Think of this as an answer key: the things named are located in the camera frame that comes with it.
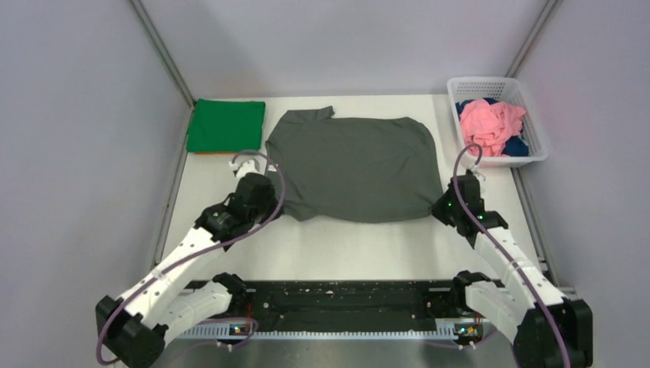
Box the folded green t-shirt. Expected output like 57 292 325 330
185 99 266 152

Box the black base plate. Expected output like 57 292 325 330
208 277 497 333

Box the dark blue t-shirt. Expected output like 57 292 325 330
455 97 530 159

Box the white plastic basket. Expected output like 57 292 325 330
447 77 549 168

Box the dark grey t-shirt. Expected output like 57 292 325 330
265 107 444 223

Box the white slotted cable duct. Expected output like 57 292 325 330
179 323 457 340

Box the left corner metal post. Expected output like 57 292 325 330
126 0 196 107

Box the pink t-shirt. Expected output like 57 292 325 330
459 99 527 158

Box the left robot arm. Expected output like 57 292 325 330
95 169 287 367

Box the right corner metal post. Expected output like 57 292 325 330
505 0 563 77

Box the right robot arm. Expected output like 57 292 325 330
432 171 593 367

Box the corner metal post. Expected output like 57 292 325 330
126 0 196 107
505 0 563 77

